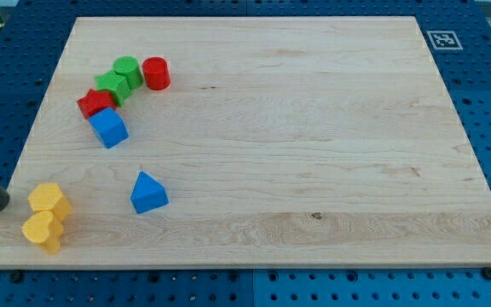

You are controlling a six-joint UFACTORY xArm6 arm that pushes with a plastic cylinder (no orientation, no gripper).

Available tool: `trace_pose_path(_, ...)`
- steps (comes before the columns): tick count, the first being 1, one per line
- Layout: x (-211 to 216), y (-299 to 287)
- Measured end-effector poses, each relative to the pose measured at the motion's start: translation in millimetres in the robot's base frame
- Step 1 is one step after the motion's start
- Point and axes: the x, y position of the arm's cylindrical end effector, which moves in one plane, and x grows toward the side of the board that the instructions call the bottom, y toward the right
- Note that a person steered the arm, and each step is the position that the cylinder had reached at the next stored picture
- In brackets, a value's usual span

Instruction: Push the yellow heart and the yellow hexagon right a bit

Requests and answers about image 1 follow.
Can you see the blue cube block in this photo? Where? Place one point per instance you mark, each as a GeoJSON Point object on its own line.
{"type": "Point", "coordinates": [109, 127]}

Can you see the red cylinder block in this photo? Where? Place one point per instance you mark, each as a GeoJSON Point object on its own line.
{"type": "Point", "coordinates": [156, 73]}

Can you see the green cylinder block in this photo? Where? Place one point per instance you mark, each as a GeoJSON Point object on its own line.
{"type": "Point", "coordinates": [128, 67]}

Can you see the red star block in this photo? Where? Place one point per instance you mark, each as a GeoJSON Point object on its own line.
{"type": "Point", "coordinates": [95, 101]}

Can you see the white fiducial marker tag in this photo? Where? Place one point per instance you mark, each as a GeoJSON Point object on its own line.
{"type": "Point", "coordinates": [444, 40]}

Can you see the green star block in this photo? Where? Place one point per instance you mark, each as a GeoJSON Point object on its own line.
{"type": "Point", "coordinates": [116, 84]}

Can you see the yellow hexagon block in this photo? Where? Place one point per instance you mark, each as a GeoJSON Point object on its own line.
{"type": "Point", "coordinates": [49, 197]}

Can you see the yellow heart block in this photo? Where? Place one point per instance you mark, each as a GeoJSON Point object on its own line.
{"type": "Point", "coordinates": [44, 229]}

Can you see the light wooden board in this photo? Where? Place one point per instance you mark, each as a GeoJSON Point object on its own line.
{"type": "Point", "coordinates": [311, 142]}

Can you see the blue triangle block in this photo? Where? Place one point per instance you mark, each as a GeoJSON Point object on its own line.
{"type": "Point", "coordinates": [148, 194]}

